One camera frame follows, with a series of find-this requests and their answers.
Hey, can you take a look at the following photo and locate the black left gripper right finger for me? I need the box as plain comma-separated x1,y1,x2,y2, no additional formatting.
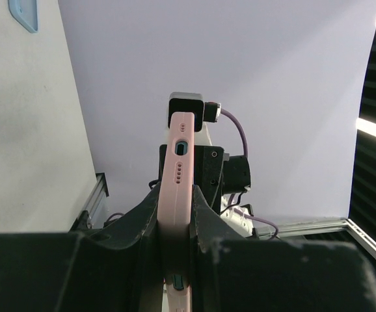
190,187,376,311

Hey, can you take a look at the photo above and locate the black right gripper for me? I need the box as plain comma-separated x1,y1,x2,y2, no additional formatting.
148,144,251,215

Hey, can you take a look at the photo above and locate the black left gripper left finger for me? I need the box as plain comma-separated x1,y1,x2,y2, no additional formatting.
0,187,163,311

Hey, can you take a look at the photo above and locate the phone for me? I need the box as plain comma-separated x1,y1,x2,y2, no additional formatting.
157,112,195,311

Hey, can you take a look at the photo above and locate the light blue phone case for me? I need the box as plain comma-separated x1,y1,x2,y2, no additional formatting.
8,0,39,34

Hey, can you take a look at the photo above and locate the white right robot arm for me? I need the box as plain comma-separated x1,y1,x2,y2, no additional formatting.
194,146,278,240

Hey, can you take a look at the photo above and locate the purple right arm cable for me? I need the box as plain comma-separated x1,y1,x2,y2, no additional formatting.
104,108,280,239

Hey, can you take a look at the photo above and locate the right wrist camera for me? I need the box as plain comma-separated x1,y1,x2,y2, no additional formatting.
167,92,221,133

